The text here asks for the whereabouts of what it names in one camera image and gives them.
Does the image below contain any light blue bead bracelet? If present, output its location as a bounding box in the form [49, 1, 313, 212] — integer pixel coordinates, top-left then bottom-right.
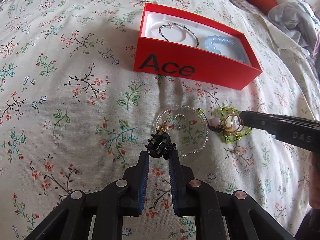
[204, 35, 247, 63]

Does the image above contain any small silver bead ring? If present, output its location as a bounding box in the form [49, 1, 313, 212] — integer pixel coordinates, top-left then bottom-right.
[173, 113, 186, 129]

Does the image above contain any red Ace box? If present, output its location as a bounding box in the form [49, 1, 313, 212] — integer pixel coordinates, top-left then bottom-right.
[134, 3, 263, 90]

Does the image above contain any grey crumpled cloth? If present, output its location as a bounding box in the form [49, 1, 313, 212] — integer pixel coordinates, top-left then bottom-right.
[268, 2, 319, 57]

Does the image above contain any dark beaded bracelet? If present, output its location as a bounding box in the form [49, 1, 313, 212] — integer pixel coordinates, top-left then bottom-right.
[158, 22, 200, 49]

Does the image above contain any floral bed sheet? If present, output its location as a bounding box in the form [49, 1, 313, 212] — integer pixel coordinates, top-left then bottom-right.
[1, 0, 319, 239]

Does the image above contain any clear bead bracelet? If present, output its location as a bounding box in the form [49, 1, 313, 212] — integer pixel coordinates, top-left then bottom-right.
[151, 105, 210, 158]

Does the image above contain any black rhinestone hair clip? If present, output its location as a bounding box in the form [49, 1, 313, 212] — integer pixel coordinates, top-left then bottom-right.
[145, 130, 177, 160]

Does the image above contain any gold flower charm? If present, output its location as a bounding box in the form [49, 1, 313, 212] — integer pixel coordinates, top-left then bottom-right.
[156, 120, 169, 132]

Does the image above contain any green bead gold ring ornament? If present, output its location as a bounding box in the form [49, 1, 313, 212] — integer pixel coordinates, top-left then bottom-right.
[197, 106, 252, 144]

